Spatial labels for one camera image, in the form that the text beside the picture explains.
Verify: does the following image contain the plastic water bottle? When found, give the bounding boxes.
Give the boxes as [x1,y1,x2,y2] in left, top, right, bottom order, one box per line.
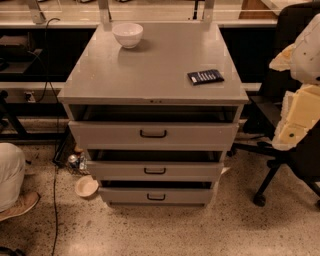
[79,152,87,171]

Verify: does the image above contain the person's leg beige trousers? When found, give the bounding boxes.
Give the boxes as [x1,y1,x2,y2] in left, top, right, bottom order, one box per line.
[0,143,25,211]

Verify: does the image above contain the beige bowl on floor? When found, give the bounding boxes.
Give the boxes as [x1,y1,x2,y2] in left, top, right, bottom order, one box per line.
[75,175,99,198]

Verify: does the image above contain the grey drawer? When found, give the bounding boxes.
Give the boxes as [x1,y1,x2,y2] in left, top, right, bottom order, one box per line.
[87,150,223,181]
[99,181,213,205]
[69,111,238,151]

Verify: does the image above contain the grey bottom drawer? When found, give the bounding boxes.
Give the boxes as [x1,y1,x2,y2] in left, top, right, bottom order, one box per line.
[99,181,213,205]

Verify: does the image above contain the black power cable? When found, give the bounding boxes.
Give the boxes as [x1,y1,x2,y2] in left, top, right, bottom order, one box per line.
[27,17,63,256]

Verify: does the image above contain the tan shoe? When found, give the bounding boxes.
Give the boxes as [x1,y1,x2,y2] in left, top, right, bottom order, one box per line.
[0,192,40,222]

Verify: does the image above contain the grey drawer cabinet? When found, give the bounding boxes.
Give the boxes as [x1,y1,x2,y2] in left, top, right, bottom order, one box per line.
[57,21,250,208]

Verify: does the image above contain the soda can on floor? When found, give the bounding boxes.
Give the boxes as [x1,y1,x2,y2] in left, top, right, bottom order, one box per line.
[68,154,79,168]

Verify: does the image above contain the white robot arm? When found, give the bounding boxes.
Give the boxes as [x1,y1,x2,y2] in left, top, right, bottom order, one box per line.
[269,14,320,151]

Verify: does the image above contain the grey middle drawer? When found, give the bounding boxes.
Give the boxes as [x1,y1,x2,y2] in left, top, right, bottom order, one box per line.
[87,150,223,181]

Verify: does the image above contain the wall power outlet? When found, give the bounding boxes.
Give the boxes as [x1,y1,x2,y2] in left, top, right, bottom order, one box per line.
[24,91,36,103]

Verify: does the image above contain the black office chair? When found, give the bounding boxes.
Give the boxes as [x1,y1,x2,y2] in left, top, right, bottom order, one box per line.
[233,1,320,207]

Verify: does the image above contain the grey top drawer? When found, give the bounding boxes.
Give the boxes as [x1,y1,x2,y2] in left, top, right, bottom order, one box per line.
[69,111,238,151]

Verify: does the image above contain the white ceramic bowl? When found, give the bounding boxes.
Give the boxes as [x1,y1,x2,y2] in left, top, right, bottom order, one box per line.
[112,23,144,48]

